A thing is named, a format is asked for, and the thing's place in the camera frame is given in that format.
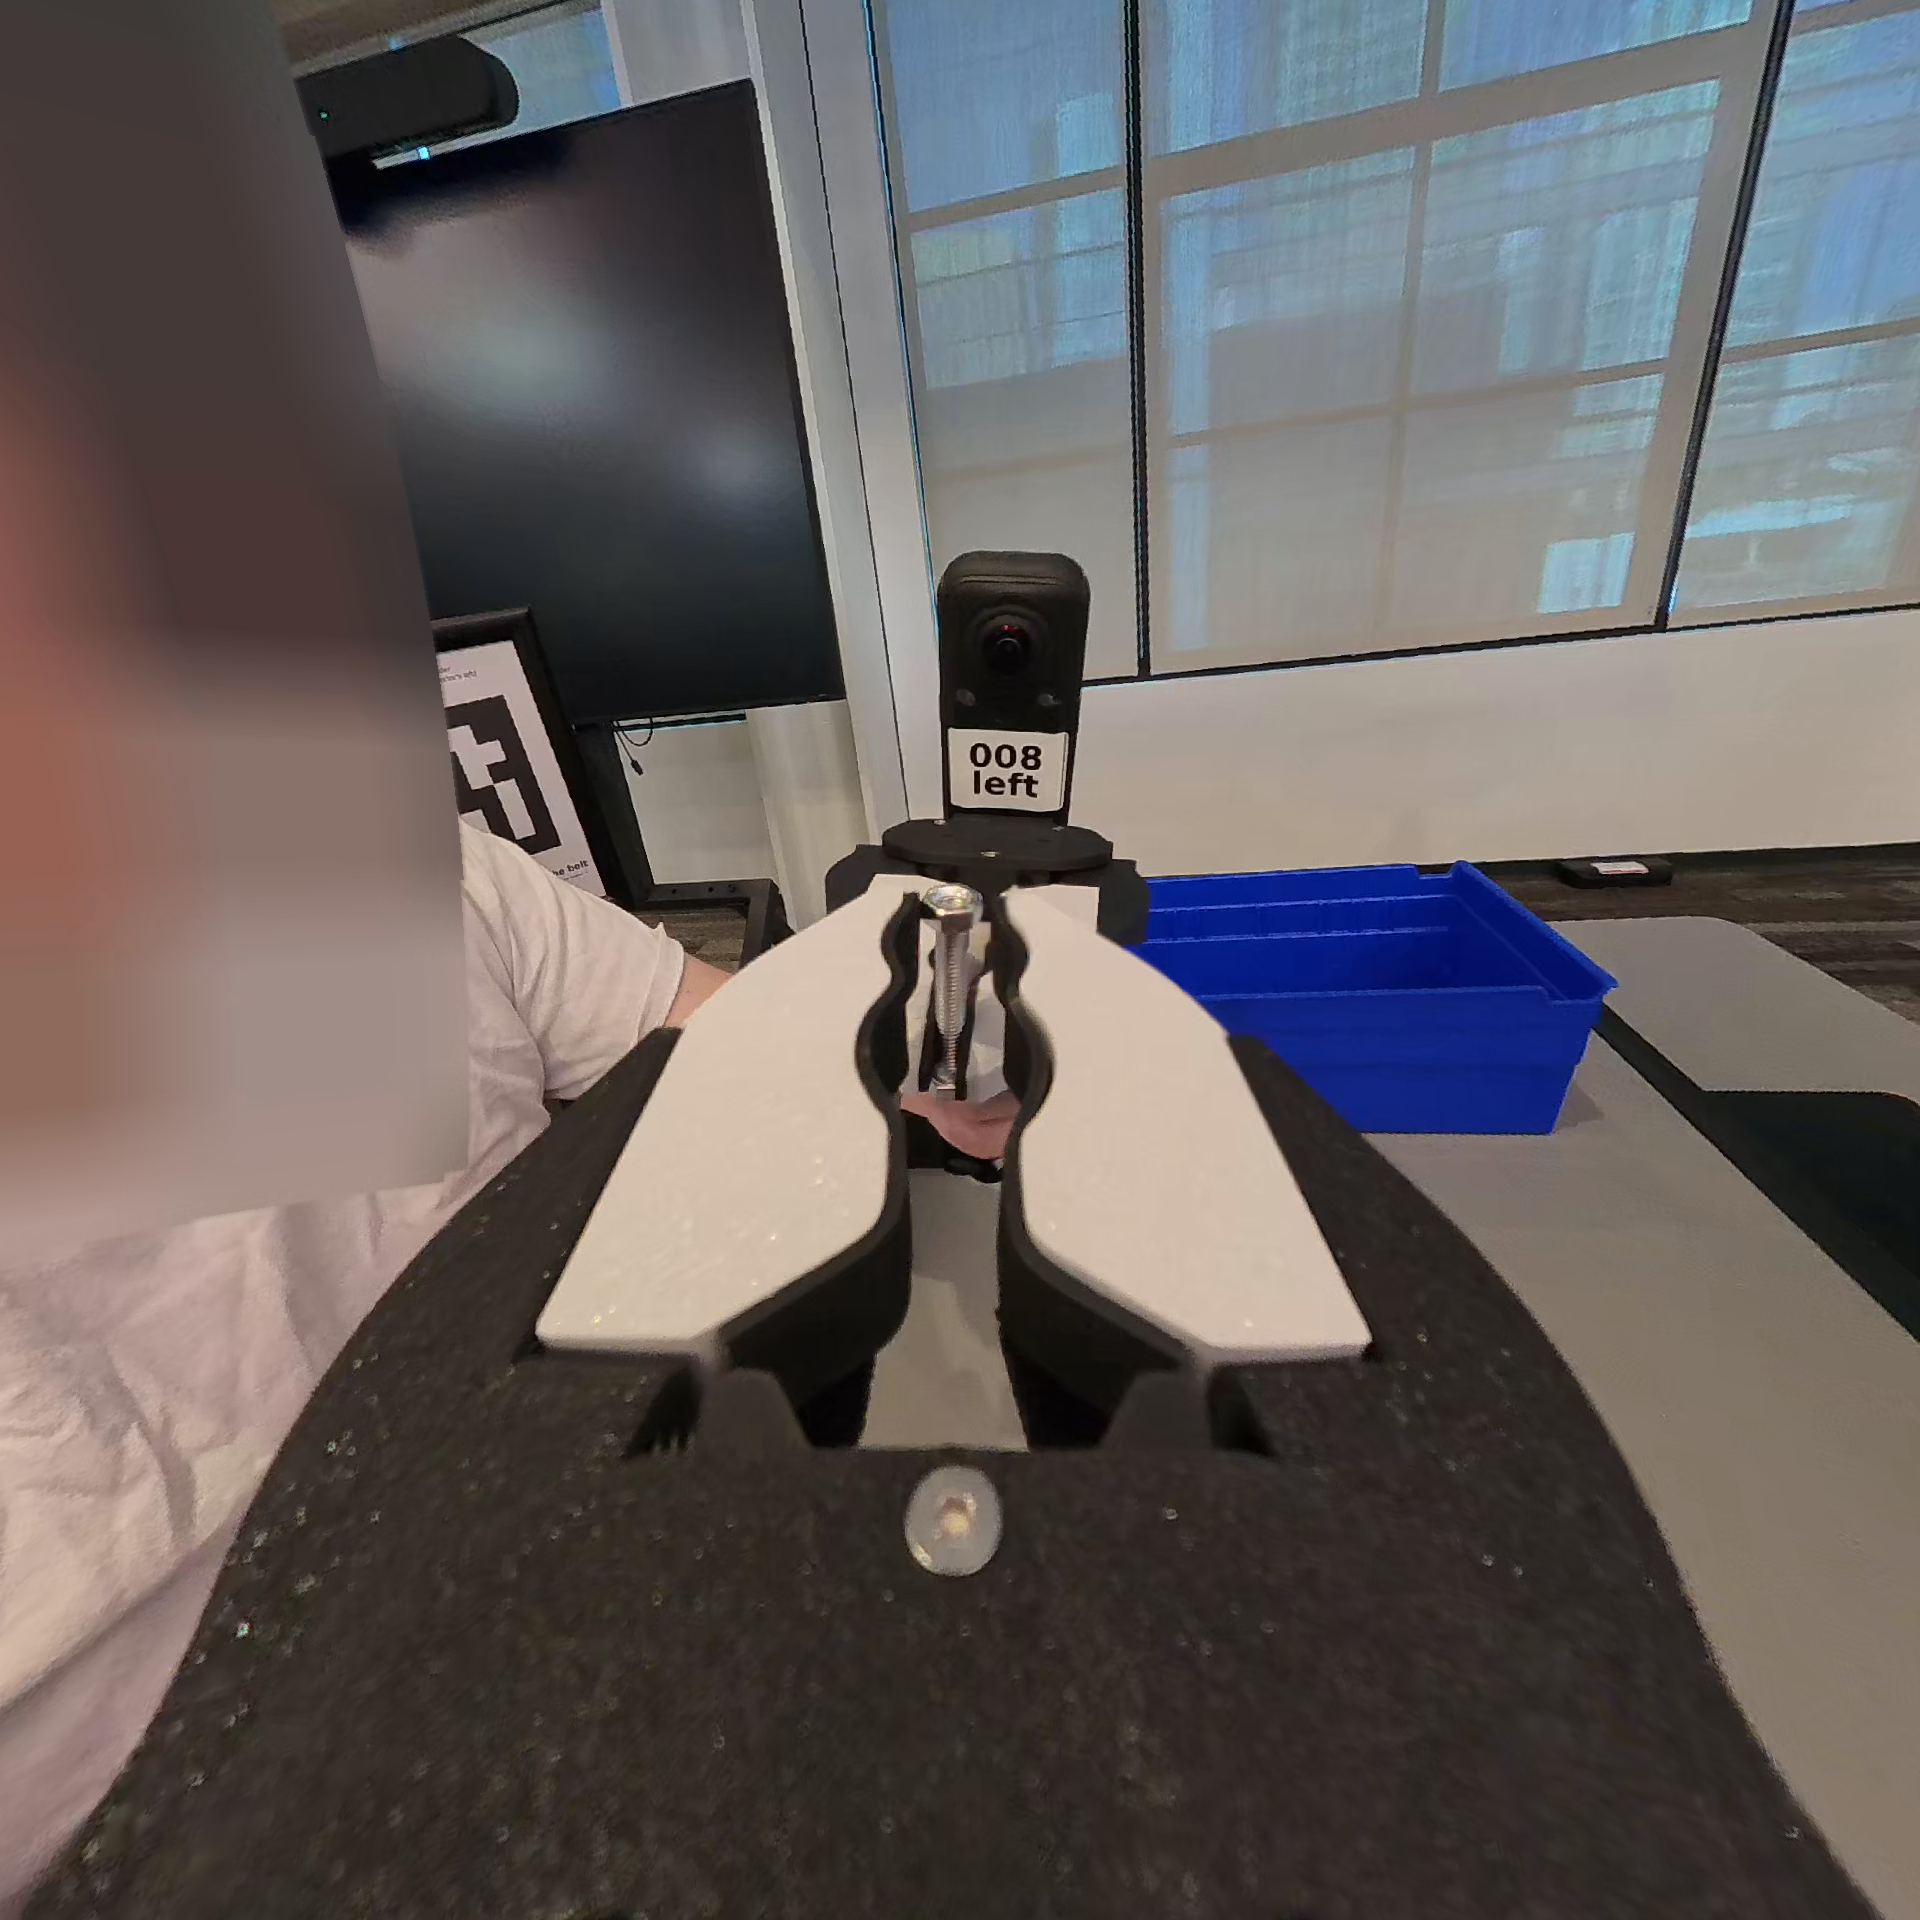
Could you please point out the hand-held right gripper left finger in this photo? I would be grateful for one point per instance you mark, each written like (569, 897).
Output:
(721, 1184)

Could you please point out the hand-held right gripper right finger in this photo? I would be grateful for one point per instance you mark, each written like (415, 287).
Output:
(1200, 1184)

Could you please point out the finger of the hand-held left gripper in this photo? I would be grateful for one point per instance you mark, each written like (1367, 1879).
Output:
(1085, 912)

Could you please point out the long thin silver bolt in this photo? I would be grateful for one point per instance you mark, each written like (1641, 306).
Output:
(949, 991)

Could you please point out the blue plastic bin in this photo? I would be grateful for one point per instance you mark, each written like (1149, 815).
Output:
(1350, 1050)

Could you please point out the person's left forearm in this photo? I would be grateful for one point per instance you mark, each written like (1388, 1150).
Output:
(702, 975)

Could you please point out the person's left hand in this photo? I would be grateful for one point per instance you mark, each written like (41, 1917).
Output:
(975, 1128)

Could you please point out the black monitor stand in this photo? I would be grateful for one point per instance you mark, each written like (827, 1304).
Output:
(705, 901)

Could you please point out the large black monitor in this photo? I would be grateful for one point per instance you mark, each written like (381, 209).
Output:
(600, 450)

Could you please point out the white sign board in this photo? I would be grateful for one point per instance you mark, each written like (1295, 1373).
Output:
(510, 779)

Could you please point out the glass window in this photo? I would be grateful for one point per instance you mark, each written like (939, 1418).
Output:
(1350, 299)

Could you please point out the small black floor box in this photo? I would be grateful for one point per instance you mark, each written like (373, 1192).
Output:
(1612, 869)

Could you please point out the black video bar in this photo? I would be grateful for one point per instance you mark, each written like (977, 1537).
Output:
(405, 99)

